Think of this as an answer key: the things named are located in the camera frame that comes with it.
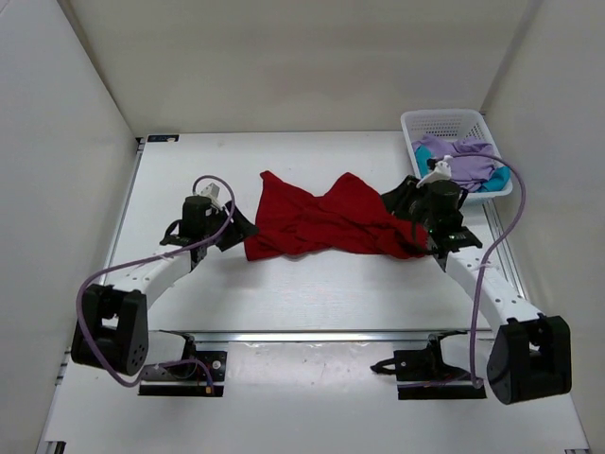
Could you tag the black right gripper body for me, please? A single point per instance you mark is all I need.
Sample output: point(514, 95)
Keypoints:
point(412, 204)

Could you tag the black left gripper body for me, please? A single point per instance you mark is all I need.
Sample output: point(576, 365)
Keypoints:
point(219, 220)

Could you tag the red t shirt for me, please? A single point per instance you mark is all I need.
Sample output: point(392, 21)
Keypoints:
point(350, 217)

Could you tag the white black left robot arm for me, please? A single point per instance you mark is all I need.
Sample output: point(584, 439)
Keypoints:
point(112, 329)

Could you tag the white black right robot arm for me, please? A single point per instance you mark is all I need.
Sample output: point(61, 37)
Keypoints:
point(530, 357)

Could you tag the lilac t shirt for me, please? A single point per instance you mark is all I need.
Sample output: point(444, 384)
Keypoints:
point(467, 147)

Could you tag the white plastic laundry basket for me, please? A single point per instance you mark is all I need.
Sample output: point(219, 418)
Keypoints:
point(450, 125)

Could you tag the teal t shirt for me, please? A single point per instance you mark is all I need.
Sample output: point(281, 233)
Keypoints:
point(475, 174)

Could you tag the small dark table label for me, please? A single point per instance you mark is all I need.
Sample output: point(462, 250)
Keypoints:
point(163, 138)

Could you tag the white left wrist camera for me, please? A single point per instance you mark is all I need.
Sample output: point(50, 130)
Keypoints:
point(211, 192)

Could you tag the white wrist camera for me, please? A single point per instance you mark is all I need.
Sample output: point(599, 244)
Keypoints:
point(211, 192)
point(441, 171)

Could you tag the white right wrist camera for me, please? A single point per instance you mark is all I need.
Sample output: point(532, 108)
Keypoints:
point(441, 171)

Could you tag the aluminium table frame rail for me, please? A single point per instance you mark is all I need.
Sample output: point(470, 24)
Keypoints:
point(321, 336)

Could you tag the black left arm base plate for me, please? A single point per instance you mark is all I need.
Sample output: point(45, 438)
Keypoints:
point(190, 380)

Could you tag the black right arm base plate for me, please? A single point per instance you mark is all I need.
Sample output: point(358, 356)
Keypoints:
point(423, 375)

